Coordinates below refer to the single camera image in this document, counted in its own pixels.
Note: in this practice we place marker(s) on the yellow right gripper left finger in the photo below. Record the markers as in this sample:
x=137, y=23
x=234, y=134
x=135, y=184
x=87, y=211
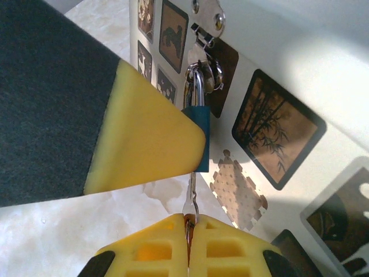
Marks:
x=155, y=242

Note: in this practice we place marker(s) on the blue padlock with chrome shackle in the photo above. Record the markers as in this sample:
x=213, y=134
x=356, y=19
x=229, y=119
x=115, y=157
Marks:
x=199, y=127

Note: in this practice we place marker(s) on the silver key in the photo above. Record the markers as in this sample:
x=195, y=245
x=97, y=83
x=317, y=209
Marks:
x=192, y=196

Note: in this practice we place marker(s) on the silver metal hasp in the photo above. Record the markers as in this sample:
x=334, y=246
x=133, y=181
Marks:
x=212, y=17

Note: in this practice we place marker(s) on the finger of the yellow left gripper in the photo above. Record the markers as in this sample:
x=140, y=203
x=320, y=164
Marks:
x=138, y=130

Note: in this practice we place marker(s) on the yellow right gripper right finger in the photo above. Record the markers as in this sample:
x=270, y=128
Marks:
x=230, y=245

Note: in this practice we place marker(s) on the white box with picture stickers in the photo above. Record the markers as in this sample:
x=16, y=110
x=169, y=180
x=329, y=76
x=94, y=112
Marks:
x=225, y=132

